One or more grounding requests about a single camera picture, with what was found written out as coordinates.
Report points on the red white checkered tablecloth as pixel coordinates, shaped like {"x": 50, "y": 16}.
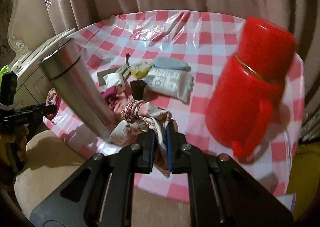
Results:
{"x": 205, "y": 41}

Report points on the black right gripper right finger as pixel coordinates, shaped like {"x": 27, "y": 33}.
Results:
{"x": 221, "y": 192}

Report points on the yellow cushion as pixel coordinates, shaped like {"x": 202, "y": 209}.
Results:
{"x": 304, "y": 180}

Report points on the red white patterned scarf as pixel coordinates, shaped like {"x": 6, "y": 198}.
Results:
{"x": 138, "y": 117}

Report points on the pink floral fabric pouch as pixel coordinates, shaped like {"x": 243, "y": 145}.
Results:
{"x": 53, "y": 98}

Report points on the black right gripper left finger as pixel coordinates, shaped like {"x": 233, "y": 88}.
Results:
{"x": 98, "y": 193}

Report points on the red plastic thermos jug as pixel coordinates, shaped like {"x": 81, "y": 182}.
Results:
{"x": 250, "y": 86}

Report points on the yellow round sponge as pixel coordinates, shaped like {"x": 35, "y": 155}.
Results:
{"x": 140, "y": 70}

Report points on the white printed tissue pack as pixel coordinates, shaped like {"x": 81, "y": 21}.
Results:
{"x": 173, "y": 83}

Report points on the steel thermos bottle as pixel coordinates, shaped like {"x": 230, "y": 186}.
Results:
{"x": 65, "y": 69}

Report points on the light blue plush pouch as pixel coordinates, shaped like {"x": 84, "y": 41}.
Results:
{"x": 170, "y": 63}

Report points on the pink cloth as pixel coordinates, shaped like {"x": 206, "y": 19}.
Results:
{"x": 117, "y": 93}

